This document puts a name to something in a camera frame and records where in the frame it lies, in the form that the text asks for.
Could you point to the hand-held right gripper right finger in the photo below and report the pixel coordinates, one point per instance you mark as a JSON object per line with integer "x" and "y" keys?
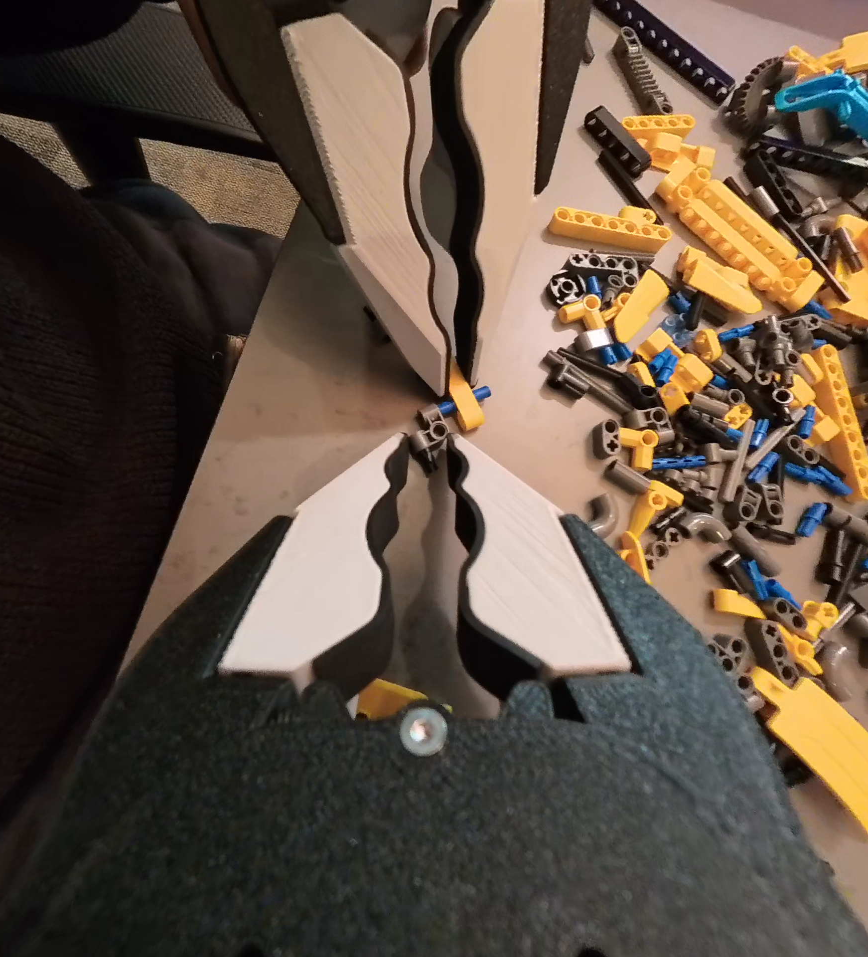
{"x": 538, "y": 590}

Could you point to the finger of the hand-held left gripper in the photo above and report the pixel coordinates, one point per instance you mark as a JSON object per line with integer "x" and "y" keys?
{"x": 509, "y": 149}
{"x": 374, "y": 187}

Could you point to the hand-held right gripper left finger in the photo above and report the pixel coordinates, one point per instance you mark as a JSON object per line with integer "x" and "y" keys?
{"x": 314, "y": 583}

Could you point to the yellow short beam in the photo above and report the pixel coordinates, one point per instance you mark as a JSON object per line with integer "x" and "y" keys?
{"x": 468, "y": 404}

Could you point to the blue pin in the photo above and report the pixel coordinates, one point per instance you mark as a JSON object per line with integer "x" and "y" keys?
{"x": 445, "y": 407}

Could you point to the black beam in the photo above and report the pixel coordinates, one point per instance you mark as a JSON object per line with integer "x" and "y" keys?
{"x": 617, "y": 142}

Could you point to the black office chair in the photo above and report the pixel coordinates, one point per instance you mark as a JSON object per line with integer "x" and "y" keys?
{"x": 142, "y": 67}

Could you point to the grey gear rack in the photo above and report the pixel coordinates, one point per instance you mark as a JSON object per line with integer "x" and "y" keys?
{"x": 642, "y": 71}

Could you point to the person's dark trousers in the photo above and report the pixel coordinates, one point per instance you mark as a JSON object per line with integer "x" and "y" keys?
{"x": 202, "y": 247}

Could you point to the long dark blue beam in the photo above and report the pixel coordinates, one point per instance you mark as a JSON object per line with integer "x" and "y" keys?
{"x": 666, "y": 45}

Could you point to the pile of plastic building pieces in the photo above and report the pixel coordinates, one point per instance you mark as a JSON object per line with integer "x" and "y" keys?
{"x": 740, "y": 224}

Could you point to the person's black sweater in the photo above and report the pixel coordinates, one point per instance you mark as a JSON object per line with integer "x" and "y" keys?
{"x": 45, "y": 411}

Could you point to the partly built toy vehicle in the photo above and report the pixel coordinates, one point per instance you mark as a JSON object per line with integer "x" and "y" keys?
{"x": 830, "y": 101}

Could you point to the large yellow curved panel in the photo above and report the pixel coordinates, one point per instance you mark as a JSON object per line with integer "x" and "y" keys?
{"x": 837, "y": 748}

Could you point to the yellow frame assembly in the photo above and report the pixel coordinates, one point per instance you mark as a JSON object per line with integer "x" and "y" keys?
{"x": 385, "y": 699}

